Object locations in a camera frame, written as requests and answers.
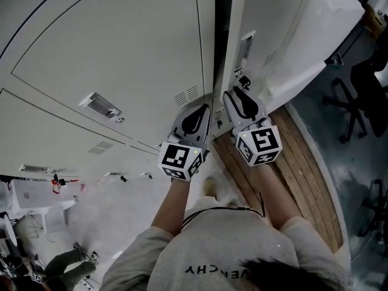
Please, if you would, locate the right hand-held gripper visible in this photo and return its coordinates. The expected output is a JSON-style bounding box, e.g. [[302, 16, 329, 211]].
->
[[222, 85, 283, 167]]

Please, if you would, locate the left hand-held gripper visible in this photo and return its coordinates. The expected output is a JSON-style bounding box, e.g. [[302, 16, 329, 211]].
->
[[158, 103, 212, 182]]

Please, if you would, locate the grey locker door with padlock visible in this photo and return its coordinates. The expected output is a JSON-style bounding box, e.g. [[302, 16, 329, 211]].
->
[[222, 0, 318, 104]]

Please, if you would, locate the person's right forearm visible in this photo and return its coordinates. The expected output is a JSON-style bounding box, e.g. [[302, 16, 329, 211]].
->
[[256, 162, 301, 232]]

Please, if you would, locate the person's left forearm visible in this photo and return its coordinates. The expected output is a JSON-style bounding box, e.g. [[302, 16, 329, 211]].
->
[[150, 177, 192, 236]]

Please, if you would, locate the person's beige shoe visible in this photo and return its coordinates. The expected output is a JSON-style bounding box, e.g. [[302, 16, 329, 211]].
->
[[203, 176, 219, 202]]

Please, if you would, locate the wooden pallet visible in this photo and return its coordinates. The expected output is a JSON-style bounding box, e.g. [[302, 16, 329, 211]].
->
[[212, 105, 345, 254]]

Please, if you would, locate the black office chair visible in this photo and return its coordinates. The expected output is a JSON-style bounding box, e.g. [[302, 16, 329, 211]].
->
[[321, 39, 388, 146], [356, 179, 388, 243]]

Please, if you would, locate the white cabinet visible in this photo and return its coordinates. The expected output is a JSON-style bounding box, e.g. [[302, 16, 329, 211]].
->
[[266, 0, 366, 113]]

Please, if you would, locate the person's grey shirt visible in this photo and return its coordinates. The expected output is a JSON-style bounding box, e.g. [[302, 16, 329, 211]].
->
[[99, 206, 354, 291]]

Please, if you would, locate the cardboard box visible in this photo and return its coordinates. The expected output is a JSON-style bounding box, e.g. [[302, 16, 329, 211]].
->
[[362, 1, 387, 39]]

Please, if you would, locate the white box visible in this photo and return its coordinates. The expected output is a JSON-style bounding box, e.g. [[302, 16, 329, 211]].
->
[[8, 179, 77, 233]]

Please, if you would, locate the metal recessed door handle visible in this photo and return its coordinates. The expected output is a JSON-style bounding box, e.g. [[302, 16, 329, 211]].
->
[[238, 31, 256, 65], [19, 163, 51, 174], [78, 91, 123, 120]]

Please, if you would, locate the black strap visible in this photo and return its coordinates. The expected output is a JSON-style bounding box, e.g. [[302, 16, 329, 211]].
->
[[181, 191, 268, 227]]

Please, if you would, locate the red strap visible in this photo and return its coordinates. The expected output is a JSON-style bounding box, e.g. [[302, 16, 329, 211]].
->
[[50, 173, 81, 194]]

